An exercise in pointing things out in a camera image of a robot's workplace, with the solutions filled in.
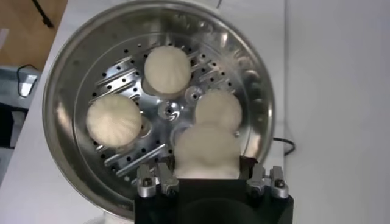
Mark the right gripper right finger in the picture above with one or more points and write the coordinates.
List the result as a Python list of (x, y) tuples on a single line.
[(259, 182)]

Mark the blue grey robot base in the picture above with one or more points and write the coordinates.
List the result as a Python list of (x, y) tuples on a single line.
[(9, 88)]

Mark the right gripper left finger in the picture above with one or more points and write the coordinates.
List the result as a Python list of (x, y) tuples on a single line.
[(167, 182)]

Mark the stainless steel steamer basket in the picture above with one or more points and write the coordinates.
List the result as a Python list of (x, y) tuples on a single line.
[(76, 61)]

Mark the white steamed baozi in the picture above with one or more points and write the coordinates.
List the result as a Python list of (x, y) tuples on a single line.
[(167, 70), (207, 152), (113, 120), (219, 109)]

